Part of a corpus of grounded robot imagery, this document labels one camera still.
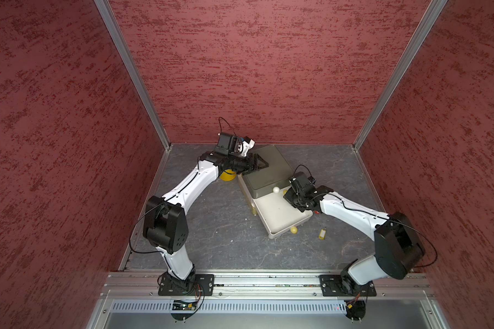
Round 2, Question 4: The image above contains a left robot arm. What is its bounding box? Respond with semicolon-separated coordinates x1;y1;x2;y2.
142;152;269;285

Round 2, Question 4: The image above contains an aluminium front rail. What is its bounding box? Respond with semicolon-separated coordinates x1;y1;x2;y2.
100;270;436;300

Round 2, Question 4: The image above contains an aluminium corner post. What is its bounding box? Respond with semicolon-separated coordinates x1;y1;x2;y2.
353;0;447;153
94;0;172;152

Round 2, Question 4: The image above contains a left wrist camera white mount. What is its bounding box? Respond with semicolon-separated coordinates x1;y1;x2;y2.
236;137;255;158

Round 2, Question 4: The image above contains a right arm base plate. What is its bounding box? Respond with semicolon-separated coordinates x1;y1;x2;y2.
318;274;377;297

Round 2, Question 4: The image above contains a left aluminium corner post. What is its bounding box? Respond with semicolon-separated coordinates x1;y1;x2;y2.
94;0;172;152

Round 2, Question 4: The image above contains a right aluminium corner post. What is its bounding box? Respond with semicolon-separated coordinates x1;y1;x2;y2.
353;0;447;153

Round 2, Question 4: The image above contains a yellow pen cup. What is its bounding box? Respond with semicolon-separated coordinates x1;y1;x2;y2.
220;169;237;182

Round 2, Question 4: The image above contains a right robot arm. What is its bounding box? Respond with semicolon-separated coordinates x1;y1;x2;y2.
284;186;425;294

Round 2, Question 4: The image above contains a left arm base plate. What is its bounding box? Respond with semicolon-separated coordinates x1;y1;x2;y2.
157;272;215;297

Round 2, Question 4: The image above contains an olive green drawer cabinet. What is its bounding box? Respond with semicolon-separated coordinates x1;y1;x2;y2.
239;145;293;199

